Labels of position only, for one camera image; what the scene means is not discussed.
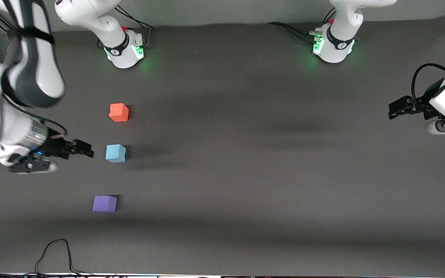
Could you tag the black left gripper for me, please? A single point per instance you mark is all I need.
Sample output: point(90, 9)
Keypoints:
point(419, 105)

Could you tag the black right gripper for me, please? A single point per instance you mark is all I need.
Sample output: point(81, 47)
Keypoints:
point(57, 148)

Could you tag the light blue foam block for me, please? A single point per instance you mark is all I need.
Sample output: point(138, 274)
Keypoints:
point(115, 153)

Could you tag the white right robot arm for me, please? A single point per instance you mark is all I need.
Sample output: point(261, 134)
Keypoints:
point(33, 69)

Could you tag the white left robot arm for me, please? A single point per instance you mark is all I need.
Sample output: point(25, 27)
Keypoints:
point(336, 46)

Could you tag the orange foam block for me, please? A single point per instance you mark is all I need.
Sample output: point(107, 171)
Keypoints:
point(118, 112)

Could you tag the purple foam block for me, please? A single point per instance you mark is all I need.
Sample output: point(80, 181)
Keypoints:
point(104, 204)

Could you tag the dark grey table mat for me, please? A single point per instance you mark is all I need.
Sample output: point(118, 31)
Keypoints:
point(222, 193)

